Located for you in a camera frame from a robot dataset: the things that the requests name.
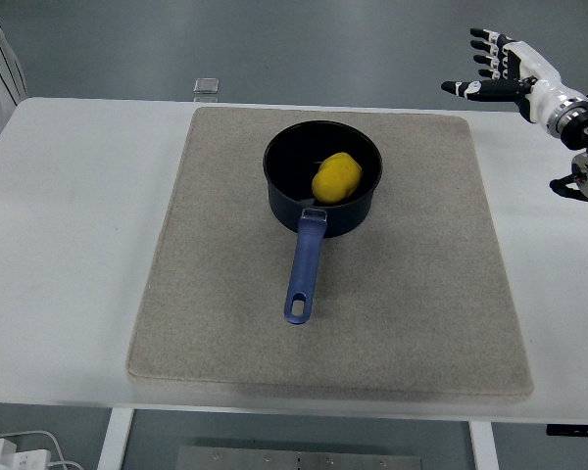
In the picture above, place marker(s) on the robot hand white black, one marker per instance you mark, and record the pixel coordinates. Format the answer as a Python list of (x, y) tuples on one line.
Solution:
[(544, 83)]

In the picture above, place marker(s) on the yellow potato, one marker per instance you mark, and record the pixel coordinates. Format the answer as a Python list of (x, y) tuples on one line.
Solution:
[(335, 178)]

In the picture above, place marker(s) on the small clear glass block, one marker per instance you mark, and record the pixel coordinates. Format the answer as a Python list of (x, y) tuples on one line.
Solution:
[(207, 86)]

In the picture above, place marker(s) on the black table control panel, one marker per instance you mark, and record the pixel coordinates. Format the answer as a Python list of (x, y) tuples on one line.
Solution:
[(573, 430)]

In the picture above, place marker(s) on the white table leg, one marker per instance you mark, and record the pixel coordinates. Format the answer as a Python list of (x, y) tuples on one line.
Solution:
[(113, 440), (483, 448)]

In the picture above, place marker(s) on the beige grey table mat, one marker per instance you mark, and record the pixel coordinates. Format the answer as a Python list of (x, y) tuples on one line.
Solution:
[(225, 318)]

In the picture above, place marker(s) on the grey metal plate with screws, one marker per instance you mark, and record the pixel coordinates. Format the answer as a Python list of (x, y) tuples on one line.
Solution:
[(299, 460)]

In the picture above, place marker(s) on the white power adapter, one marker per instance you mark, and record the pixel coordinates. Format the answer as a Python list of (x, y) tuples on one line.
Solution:
[(14, 457)]

